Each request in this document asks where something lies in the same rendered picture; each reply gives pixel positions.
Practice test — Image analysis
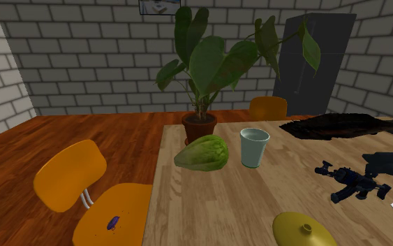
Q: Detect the green potted plant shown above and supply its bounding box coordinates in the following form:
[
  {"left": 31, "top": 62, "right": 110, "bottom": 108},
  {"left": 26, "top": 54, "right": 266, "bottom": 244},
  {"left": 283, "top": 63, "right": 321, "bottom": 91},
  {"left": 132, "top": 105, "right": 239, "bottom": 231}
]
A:
[{"left": 155, "top": 6, "right": 322, "bottom": 146}]

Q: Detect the green lettuce head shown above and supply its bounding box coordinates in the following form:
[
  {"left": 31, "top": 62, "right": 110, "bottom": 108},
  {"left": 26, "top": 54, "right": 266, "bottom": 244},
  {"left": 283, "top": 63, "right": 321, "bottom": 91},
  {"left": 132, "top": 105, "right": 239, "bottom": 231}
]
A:
[{"left": 173, "top": 134, "right": 230, "bottom": 172}]

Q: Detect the pale green cup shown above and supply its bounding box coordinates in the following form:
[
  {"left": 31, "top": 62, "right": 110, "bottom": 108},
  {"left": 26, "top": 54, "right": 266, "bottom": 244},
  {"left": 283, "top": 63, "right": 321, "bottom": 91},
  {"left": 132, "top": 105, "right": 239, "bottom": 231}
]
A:
[{"left": 239, "top": 127, "right": 271, "bottom": 169}]

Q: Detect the orange chair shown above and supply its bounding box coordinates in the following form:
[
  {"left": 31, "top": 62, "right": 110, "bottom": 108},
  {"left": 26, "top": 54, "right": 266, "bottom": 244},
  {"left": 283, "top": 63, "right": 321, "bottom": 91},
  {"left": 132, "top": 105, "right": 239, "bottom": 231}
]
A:
[
  {"left": 249, "top": 96, "right": 288, "bottom": 122},
  {"left": 33, "top": 138, "right": 154, "bottom": 246}
]

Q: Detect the light wooden table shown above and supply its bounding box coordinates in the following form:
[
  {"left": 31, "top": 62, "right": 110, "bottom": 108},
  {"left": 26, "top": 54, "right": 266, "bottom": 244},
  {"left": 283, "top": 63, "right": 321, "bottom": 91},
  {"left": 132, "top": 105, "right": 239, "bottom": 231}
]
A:
[{"left": 141, "top": 115, "right": 393, "bottom": 246}]

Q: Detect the small purple object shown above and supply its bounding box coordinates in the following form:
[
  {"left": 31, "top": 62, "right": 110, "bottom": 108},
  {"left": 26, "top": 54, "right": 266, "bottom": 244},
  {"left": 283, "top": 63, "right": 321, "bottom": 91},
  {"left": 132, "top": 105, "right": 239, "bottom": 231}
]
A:
[{"left": 106, "top": 215, "right": 121, "bottom": 231}]

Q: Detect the dark grey refrigerator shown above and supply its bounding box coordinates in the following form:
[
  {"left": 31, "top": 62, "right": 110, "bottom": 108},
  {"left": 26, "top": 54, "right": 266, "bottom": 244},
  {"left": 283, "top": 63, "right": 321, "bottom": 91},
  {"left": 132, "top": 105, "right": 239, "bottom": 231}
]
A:
[{"left": 272, "top": 12, "right": 357, "bottom": 117}]

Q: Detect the black ragged cloth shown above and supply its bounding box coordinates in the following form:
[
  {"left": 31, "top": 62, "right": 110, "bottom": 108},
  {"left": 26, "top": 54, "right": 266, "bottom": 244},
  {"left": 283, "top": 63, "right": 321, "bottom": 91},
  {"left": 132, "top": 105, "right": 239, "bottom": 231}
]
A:
[{"left": 279, "top": 113, "right": 393, "bottom": 141}]

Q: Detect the yellow lid with knob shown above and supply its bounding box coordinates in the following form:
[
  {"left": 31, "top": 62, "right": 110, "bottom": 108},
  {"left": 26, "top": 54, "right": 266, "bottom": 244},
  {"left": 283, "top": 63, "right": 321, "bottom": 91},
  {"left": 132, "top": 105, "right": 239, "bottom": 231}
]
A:
[{"left": 272, "top": 211, "right": 339, "bottom": 246}]

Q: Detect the dark blue flat object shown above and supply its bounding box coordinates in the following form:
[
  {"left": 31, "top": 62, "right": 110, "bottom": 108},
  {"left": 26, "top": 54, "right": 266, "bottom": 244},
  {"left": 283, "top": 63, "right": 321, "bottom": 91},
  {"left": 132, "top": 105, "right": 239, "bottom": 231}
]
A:
[{"left": 362, "top": 152, "right": 393, "bottom": 179}]

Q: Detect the framed wall picture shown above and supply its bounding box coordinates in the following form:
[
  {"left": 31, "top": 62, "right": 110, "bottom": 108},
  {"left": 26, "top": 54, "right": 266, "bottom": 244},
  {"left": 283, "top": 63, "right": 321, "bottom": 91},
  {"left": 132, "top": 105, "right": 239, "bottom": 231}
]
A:
[{"left": 138, "top": 0, "right": 181, "bottom": 16}]

